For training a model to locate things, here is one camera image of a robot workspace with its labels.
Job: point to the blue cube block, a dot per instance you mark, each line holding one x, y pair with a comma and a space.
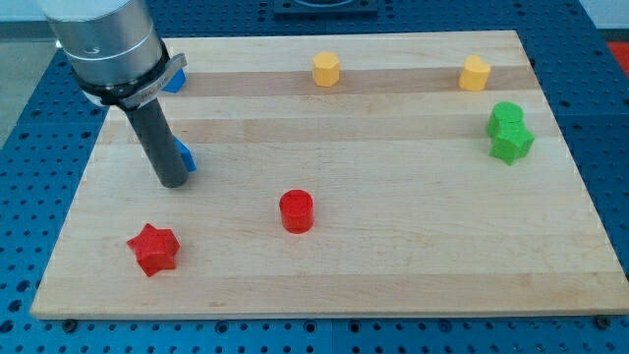
176, 82

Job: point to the wooden board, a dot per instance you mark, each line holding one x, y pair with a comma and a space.
412, 216

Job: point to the red star block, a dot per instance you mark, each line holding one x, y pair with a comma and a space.
155, 249

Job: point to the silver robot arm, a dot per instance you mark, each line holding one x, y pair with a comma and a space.
115, 51

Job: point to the green cylinder block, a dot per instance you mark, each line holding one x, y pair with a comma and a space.
504, 115

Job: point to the green star block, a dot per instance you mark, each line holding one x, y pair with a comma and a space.
510, 141

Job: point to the blue triangle block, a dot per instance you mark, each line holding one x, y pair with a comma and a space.
186, 155

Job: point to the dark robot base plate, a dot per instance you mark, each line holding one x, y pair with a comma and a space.
324, 7

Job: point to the yellow heart block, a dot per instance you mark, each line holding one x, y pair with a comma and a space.
475, 73

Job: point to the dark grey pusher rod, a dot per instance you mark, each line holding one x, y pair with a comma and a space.
158, 142

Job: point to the yellow hexagon block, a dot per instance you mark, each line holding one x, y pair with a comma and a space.
326, 69

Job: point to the red cylinder block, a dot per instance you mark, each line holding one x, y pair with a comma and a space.
297, 211

